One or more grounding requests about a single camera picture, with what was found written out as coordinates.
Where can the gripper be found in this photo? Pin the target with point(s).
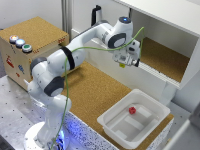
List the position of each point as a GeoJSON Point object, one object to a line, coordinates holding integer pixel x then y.
{"type": "Point", "coordinates": [125, 58]}

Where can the red button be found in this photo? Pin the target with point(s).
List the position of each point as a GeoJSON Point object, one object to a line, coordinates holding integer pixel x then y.
{"type": "Point", "coordinates": [13, 39]}

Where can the white sliding door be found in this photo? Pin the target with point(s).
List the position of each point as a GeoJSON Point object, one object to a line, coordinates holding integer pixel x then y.
{"type": "Point", "coordinates": [109, 11]}

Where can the yellow block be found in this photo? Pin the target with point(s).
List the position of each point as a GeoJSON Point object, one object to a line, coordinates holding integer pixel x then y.
{"type": "Point", "coordinates": [122, 65]}

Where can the green button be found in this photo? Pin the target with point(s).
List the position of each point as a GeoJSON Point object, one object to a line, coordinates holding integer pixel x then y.
{"type": "Point", "coordinates": [27, 48]}

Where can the blue button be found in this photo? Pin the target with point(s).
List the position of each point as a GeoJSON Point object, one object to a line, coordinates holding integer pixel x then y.
{"type": "Point", "coordinates": [20, 42]}

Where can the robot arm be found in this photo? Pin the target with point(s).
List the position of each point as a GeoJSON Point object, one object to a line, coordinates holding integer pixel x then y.
{"type": "Point", "coordinates": [86, 38]}

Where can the wooden drawer box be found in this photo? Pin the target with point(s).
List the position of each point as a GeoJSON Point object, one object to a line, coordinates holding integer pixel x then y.
{"type": "Point", "coordinates": [36, 31]}

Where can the white plastic box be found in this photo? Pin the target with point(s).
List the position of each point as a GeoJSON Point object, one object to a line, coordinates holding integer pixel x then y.
{"type": "Point", "coordinates": [133, 128]}

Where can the pink block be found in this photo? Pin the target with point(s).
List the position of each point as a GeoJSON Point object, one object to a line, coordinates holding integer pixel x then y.
{"type": "Point", "coordinates": [132, 110]}

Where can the white cabinet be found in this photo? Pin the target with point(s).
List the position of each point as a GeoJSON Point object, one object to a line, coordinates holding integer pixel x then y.
{"type": "Point", "coordinates": [166, 15]}

